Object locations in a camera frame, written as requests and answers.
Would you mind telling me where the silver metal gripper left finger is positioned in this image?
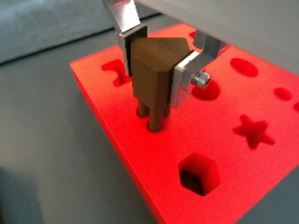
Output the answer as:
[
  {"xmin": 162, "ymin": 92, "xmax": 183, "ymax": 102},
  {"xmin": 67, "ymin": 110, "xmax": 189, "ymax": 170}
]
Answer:
[{"xmin": 102, "ymin": 0, "xmax": 147, "ymax": 77}]

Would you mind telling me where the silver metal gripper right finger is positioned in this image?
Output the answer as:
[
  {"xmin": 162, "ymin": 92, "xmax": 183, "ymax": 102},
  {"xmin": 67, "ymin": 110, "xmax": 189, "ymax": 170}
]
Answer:
[{"xmin": 170, "ymin": 31, "xmax": 229, "ymax": 109}]

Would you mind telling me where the brown three prong block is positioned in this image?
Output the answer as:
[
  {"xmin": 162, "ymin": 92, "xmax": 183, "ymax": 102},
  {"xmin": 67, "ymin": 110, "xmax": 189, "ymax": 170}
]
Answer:
[{"xmin": 131, "ymin": 38, "xmax": 191, "ymax": 132}]

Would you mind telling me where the red shape sorter board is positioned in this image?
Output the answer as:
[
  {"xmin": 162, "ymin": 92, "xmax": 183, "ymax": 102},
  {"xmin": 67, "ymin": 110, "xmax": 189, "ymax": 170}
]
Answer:
[{"xmin": 70, "ymin": 23, "xmax": 299, "ymax": 224}]

